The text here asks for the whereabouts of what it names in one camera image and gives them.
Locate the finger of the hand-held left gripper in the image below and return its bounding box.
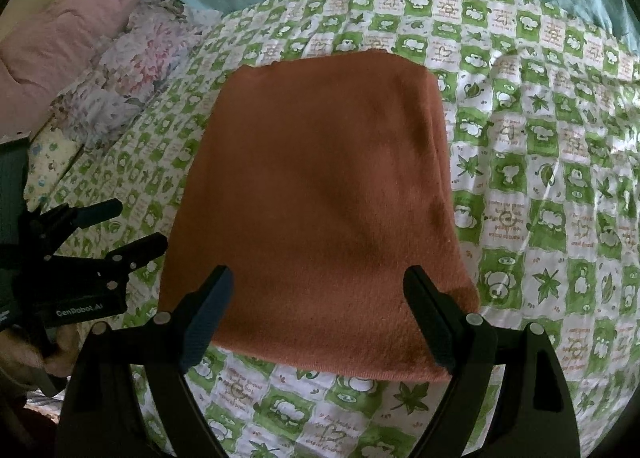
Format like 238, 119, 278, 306
44, 232, 169, 289
20, 198, 124, 245

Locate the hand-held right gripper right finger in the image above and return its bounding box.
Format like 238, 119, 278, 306
403, 265, 581, 458

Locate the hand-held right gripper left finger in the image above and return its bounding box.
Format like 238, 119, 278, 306
55, 265, 235, 458

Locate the rust orange knit garment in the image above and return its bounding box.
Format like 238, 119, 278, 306
157, 50, 482, 384

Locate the person's left hand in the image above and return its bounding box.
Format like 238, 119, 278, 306
0, 324, 83, 391

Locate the white small-flower print cloth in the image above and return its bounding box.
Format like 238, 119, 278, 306
24, 125, 88, 211

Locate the purple pink floral pillow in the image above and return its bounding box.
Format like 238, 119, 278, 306
50, 0, 223, 145

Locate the green checkered printed bed sheet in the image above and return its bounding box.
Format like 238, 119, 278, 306
25, 0, 640, 458

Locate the pink quilted blanket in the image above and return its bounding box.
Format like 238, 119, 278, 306
0, 0, 153, 141

